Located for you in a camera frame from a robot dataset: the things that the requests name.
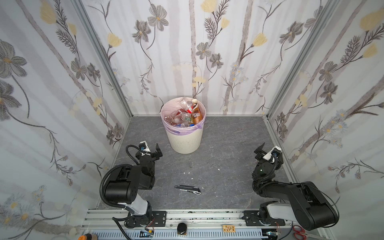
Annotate yellow red tea bottle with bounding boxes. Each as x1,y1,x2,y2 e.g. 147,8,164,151
176,109,189,118

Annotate copper Nescafe bottle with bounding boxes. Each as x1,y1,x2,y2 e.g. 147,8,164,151
191,99,203,125

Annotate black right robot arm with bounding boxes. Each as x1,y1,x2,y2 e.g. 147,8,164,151
249,146,340,231

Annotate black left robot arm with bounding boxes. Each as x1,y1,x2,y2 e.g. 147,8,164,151
99,141,163,230

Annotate cream ribbed trash bin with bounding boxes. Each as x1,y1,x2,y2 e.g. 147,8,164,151
166,127,203,154

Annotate purple plastic bin liner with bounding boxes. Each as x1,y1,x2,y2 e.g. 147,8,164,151
160,97,206,136

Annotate black utility knife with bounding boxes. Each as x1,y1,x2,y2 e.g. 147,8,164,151
175,185,202,195

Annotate yellow tag label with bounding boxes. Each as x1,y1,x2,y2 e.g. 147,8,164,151
222,225,236,233

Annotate red scissors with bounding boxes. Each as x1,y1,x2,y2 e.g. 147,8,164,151
293,225,307,240

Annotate black round knob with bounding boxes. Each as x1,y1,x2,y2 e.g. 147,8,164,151
177,223,188,236

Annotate orange capped marker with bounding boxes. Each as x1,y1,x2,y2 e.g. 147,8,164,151
78,233,98,240

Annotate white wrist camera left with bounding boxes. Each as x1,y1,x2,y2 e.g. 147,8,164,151
139,141,151,154

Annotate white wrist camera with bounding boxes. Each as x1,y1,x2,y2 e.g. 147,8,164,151
263,146,282,163
139,141,151,154

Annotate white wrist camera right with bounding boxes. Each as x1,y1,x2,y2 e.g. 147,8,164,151
263,146,282,163

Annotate aluminium mounting rail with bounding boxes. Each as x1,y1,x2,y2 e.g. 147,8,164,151
79,208,334,240

